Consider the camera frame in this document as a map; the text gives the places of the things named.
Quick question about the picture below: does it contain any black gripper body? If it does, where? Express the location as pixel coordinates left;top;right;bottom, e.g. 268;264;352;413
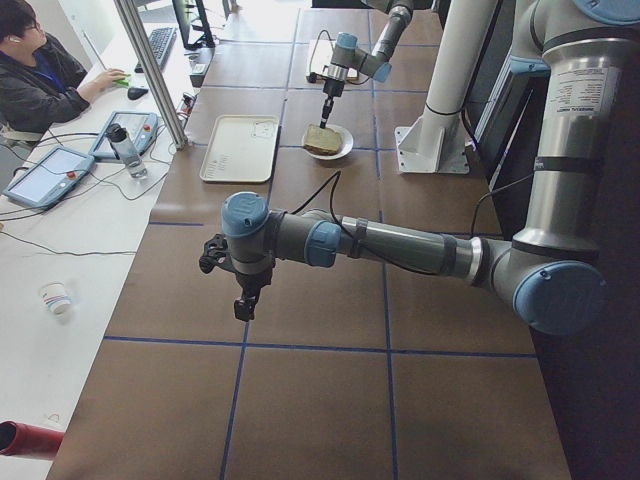
323;78;344;99
235;268;273;298

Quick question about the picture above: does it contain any brown bread slice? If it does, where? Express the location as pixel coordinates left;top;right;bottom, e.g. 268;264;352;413
303;125;342;151

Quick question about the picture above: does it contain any white round plate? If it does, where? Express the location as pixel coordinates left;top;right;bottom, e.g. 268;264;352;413
302;124;354;160

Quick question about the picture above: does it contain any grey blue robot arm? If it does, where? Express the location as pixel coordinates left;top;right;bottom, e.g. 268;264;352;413
319;0;416;129
199;1;639;335

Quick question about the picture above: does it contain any wooden cutting board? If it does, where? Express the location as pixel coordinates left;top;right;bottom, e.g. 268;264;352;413
305;39;335;83

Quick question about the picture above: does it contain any cream bear serving tray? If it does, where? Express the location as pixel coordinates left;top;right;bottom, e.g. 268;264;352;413
199;114;279;184

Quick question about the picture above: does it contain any black monitor stand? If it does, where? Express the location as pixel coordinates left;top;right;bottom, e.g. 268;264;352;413
172;0;215;51

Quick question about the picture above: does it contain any black keyboard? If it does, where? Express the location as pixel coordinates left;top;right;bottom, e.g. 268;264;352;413
148;27;177;71

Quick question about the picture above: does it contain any far blue teach pendant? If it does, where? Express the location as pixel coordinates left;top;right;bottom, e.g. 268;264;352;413
89;111;159;163

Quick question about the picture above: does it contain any blue teach pendant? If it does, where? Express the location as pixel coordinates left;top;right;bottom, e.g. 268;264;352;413
89;111;159;163
3;146;95;209

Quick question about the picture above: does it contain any paper cup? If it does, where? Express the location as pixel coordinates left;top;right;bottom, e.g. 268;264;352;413
39;282;71;315

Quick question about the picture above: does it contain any black computer mouse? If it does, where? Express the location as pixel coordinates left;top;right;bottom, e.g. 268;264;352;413
127;86;149;101

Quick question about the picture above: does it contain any clear water bottle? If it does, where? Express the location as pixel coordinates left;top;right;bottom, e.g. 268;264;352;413
105;123;147;179

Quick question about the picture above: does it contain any green object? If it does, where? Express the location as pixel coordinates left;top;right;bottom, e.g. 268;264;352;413
113;74;131;88

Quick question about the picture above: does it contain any near blue teach pendant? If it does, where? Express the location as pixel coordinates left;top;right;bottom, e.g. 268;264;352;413
3;146;95;209

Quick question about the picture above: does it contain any red cylinder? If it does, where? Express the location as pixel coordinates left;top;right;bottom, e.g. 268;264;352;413
1;421;64;460

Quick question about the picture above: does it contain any seated person in black jacket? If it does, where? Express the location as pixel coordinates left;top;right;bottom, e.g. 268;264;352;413
0;0;132;134

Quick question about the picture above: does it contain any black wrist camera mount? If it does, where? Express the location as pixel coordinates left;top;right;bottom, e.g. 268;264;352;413
198;233;235;274

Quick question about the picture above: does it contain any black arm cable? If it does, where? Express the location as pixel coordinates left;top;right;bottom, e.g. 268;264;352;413
290;170;536;275

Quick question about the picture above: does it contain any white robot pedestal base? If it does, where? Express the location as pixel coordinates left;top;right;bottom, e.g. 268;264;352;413
395;0;498;175

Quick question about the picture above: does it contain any aluminium frame post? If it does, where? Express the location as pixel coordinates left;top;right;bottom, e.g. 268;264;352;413
114;0;188;151

